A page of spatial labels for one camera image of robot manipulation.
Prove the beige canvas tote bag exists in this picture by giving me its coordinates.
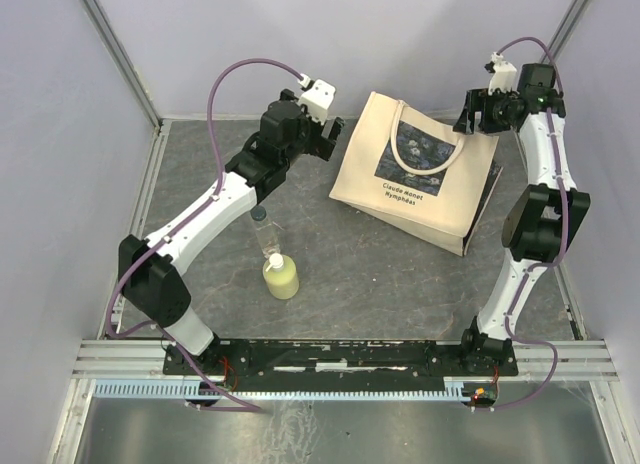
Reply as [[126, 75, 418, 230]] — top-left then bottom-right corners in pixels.
[[329, 92, 502, 256]]

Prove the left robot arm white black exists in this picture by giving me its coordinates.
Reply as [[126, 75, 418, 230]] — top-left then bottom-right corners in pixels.
[[117, 79, 344, 374]]

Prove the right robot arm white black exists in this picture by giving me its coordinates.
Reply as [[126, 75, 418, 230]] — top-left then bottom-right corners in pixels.
[[454, 54, 591, 375]]

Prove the clear square bottle dark cap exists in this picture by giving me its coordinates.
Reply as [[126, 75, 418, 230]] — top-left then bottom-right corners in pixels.
[[250, 205, 281, 259]]

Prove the yellow green pump bottle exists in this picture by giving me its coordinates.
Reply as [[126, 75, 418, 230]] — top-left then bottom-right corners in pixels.
[[262, 253, 299, 300]]

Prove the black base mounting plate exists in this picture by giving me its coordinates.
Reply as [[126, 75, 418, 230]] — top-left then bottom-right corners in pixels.
[[195, 339, 518, 383]]

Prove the small circuit board red led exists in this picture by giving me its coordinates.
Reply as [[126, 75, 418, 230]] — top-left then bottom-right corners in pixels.
[[470, 386, 499, 407]]

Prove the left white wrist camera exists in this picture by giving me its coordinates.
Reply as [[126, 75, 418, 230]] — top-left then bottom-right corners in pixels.
[[298, 74, 336, 125]]

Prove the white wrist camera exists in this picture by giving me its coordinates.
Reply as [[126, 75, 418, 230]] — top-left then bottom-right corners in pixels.
[[485, 52, 517, 95], [298, 74, 336, 125]]

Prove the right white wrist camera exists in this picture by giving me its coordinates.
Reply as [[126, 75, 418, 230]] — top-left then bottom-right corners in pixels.
[[485, 52, 517, 95]]

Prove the right aluminium frame post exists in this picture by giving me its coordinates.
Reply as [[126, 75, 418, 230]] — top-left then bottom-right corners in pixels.
[[547, 0, 593, 64]]

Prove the aluminium frame post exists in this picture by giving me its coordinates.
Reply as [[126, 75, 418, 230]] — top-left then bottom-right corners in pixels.
[[547, 0, 593, 64], [79, 0, 163, 129]]

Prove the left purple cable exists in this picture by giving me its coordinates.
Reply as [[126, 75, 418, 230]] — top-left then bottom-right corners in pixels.
[[104, 56, 266, 413]]

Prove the left aluminium frame post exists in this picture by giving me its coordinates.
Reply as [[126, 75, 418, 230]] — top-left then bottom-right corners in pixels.
[[79, 0, 163, 129]]

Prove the light blue cable duct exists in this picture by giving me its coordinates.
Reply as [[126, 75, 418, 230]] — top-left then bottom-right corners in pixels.
[[94, 371, 490, 402]]

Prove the aluminium front rail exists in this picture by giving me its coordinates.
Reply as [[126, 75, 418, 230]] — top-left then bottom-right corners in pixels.
[[71, 340, 619, 382]]

